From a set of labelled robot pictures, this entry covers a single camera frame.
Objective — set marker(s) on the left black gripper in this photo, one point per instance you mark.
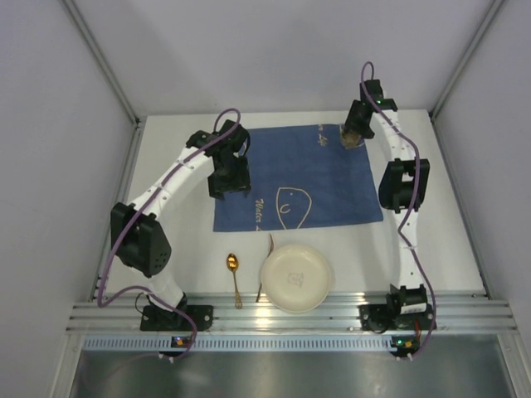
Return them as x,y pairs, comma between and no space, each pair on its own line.
229,182

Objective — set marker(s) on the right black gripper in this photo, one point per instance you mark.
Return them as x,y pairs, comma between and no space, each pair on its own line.
357,125

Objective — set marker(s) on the blue fish placemat cloth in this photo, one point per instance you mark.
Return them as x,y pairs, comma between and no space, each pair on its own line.
301,177

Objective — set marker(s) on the gold metal spoon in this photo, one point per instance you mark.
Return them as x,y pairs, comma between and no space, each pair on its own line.
233,265

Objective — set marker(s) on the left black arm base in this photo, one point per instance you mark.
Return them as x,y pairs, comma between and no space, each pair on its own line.
155,319

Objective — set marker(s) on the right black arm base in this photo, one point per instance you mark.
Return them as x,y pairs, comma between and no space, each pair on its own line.
404,309

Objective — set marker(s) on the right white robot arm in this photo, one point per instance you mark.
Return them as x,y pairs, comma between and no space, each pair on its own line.
401,191

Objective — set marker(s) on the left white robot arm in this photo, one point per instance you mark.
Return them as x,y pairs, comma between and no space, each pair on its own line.
139,230

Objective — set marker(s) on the cream ceramic plate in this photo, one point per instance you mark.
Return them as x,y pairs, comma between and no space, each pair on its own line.
296,278

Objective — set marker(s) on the brown fork under plate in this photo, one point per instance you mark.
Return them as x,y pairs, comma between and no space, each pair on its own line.
271,248

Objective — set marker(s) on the slotted cable duct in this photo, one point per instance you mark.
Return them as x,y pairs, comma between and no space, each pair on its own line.
250,343

